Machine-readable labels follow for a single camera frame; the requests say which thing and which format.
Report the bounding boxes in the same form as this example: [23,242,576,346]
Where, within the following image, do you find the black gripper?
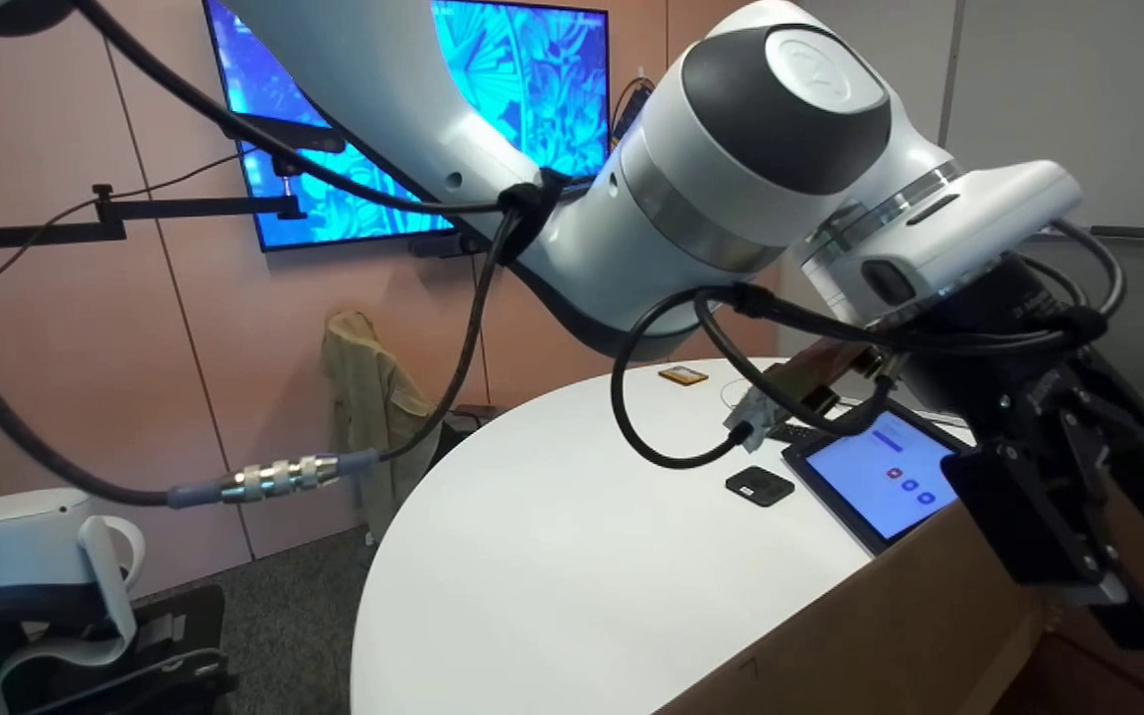
[892,254,1144,652]

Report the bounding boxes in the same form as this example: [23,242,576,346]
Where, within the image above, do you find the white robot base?
[0,488,237,715]

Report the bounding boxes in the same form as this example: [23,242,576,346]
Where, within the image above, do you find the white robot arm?
[226,0,1144,652]

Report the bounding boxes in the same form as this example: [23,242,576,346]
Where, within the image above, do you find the brown cardboard box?
[658,512,1144,715]

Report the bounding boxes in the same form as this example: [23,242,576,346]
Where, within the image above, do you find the black tablet with blue screen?
[783,402,962,550]

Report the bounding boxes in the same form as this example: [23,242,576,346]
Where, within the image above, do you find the small black square device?
[725,466,795,508]

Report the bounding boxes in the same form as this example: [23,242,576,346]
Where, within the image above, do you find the small wooden block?
[658,365,708,386]

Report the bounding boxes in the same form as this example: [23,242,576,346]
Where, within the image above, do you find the olive jacket on chair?
[323,311,438,542]

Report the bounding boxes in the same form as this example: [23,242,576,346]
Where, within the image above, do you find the wall mounted blue screen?
[201,0,613,248]

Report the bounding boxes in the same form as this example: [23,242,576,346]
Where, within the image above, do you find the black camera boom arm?
[0,184,301,248]

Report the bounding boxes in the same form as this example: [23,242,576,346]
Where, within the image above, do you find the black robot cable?
[0,0,1130,512]

